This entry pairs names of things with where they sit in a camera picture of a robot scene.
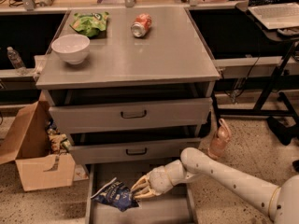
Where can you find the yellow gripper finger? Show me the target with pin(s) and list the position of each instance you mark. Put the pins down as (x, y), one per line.
(141, 185)
(143, 194)

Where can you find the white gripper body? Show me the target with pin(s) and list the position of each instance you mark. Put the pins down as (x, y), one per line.
(158, 176)

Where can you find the blue chip bag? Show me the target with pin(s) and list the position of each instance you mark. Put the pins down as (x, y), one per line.
(116, 194)

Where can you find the pink water bottle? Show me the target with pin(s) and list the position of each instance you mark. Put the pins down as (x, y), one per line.
(220, 140)

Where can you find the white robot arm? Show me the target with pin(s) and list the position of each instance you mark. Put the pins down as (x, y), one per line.
(279, 203)

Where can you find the bottom grey drawer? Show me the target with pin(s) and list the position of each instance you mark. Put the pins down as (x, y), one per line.
(174, 207)

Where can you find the grey drawer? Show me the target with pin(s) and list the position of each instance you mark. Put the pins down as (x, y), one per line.
(135, 151)
(174, 207)
(130, 116)

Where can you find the middle grey drawer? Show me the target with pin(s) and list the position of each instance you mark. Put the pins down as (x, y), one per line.
(135, 151)

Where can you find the top grey drawer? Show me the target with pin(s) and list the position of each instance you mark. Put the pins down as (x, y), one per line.
(130, 116)

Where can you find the grey drawer cabinet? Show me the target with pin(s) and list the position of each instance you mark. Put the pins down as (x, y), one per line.
(169, 63)

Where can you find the green chip bag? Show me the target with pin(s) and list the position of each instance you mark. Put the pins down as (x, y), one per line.
(90, 24)

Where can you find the snack packets in box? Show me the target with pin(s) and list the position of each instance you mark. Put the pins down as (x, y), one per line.
(59, 142)

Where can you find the cardboard box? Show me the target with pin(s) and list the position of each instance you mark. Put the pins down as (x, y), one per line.
(27, 143)

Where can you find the white bowl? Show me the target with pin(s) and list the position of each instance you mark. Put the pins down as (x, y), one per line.
(72, 49)

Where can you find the orange soda can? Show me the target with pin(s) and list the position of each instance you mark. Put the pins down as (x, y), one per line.
(141, 25)

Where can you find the clear water bottle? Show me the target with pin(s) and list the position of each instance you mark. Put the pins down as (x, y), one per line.
(16, 61)

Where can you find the silver laptop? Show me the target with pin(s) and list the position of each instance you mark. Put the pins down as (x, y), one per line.
(275, 14)

